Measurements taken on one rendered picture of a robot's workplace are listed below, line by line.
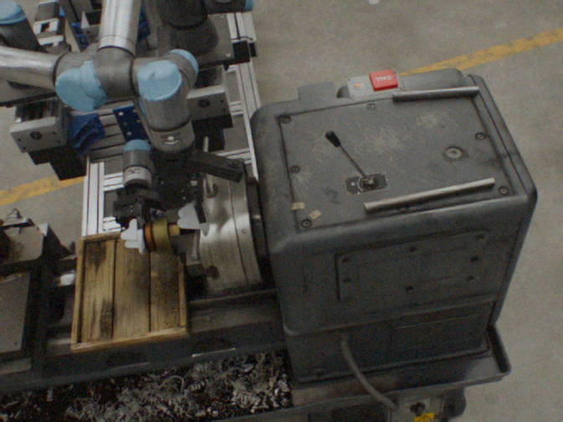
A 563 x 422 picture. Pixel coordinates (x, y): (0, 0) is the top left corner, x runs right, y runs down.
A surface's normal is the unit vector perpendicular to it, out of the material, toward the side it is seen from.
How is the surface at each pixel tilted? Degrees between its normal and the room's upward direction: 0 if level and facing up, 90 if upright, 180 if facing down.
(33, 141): 90
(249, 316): 0
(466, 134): 0
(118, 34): 30
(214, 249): 58
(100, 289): 0
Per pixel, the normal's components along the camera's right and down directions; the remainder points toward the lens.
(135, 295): -0.11, -0.61
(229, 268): 0.11, 0.64
